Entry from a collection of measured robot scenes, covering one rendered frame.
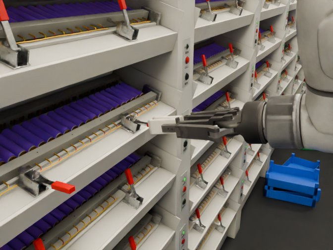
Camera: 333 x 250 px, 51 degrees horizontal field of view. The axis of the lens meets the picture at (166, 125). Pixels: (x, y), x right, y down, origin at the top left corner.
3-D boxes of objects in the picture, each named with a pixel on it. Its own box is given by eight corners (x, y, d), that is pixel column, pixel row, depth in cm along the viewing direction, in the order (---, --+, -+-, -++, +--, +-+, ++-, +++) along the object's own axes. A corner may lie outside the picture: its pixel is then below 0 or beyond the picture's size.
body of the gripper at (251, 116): (265, 152, 57) (212, 151, 62) (275, 134, 64) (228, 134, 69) (260, 108, 55) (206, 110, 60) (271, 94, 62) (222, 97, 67)
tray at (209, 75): (246, 70, 148) (259, 39, 141) (187, 113, 98) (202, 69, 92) (204, 51, 154) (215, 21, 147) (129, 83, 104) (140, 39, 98)
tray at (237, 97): (242, 112, 155) (254, 85, 149) (186, 171, 106) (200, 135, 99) (203, 93, 161) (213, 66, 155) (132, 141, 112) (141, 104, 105)
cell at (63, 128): (44, 120, 68) (69, 135, 66) (37, 123, 66) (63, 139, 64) (45, 112, 67) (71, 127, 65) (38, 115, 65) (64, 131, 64)
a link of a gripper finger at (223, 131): (245, 130, 61) (239, 142, 57) (217, 132, 64) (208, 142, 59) (244, 117, 61) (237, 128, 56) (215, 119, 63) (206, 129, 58)
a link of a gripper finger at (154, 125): (182, 132, 68) (180, 134, 67) (151, 133, 71) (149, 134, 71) (179, 118, 67) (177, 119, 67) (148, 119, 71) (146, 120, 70)
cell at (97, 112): (80, 105, 76) (102, 118, 74) (74, 107, 75) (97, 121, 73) (81, 98, 75) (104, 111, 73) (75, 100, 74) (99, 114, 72)
